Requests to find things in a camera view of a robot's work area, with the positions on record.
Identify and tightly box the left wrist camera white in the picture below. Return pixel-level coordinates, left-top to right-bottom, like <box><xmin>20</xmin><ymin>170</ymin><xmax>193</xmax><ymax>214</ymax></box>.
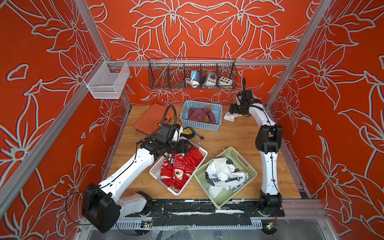
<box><xmin>172</xmin><ymin>127</ymin><xmax>183</xmax><ymax>142</ymax></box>

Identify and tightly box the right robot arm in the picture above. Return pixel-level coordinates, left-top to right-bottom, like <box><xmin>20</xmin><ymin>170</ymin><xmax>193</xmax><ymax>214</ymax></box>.
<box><xmin>229</xmin><ymin>104</ymin><xmax>284</xmax><ymax>217</ymax></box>

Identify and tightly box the ratchet wrench green handle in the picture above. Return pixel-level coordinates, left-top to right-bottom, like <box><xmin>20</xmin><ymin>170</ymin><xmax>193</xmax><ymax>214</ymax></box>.
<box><xmin>190</xmin><ymin>127</ymin><xmax>205</xmax><ymax>141</ymax></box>

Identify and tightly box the blue white charger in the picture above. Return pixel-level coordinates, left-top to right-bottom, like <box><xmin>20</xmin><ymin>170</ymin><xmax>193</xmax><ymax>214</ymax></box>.
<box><xmin>191</xmin><ymin>71</ymin><xmax>200</xmax><ymax>83</ymax></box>

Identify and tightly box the white round socket adapter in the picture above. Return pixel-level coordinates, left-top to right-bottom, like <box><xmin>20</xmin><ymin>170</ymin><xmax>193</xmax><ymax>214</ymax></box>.
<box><xmin>204</xmin><ymin>72</ymin><xmax>217</xmax><ymax>87</ymax></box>

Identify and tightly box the red christmas sock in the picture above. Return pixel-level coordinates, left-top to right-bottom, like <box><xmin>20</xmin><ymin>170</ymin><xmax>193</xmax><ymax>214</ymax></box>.
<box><xmin>188</xmin><ymin>147</ymin><xmax>204</xmax><ymax>167</ymax></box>

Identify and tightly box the white striped sock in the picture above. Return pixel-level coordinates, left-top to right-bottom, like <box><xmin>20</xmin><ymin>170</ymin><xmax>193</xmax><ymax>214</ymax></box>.
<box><xmin>224</xmin><ymin>112</ymin><xmax>242</xmax><ymax>122</ymax></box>
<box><xmin>206</xmin><ymin>158</ymin><xmax>236</xmax><ymax>181</ymax></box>

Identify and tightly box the blue perforated plastic basket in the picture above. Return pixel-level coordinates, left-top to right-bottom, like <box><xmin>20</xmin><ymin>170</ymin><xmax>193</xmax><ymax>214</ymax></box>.
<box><xmin>180</xmin><ymin>100</ymin><xmax>223</xmax><ymax>131</ymax></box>

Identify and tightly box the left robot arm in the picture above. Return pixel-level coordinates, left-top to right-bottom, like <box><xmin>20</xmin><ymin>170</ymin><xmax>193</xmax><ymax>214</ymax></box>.
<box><xmin>81</xmin><ymin>139</ymin><xmax>194</xmax><ymax>233</ymax></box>

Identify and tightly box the red cat face sock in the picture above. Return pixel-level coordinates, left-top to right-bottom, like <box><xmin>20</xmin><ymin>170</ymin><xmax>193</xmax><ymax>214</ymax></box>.
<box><xmin>173</xmin><ymin>154</ymin><xmax>197</xmax><ymax>180</ymax></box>

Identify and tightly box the white wire mesh basket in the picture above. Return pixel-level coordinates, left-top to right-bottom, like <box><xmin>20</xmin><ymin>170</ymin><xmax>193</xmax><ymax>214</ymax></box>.
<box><xmin>83</xmin><ymin>61</ymin><xmax>131</xmax><ymax>100</ymax></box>

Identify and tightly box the orange plastic tool case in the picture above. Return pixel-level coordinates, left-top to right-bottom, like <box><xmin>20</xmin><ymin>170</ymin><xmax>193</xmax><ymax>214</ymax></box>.
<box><xmin>135</xmin><ymin>104</ymin><xmax>167</xmax><ymax>136</ymax></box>

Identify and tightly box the black wire wall basket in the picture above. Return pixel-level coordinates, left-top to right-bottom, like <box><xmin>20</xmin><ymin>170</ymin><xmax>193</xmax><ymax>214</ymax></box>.
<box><xmin>148</xmin><ymin>57</ymin><xmax>238</xmax><ymax>90</ymax></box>

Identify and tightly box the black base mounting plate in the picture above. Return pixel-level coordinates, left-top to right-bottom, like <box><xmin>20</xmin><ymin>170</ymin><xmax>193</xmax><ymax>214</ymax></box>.
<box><xmin>127</xmin><ymin>199</ymin><xmax>285</xmax><ymax>227</ymax></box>

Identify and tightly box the black case yellow label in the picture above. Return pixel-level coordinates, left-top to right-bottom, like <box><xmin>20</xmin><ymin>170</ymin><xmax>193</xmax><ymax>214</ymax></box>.
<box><xmin>181</xmin><ymin>127</ymin><xmax>196</xmax><ymax>140</ymax></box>

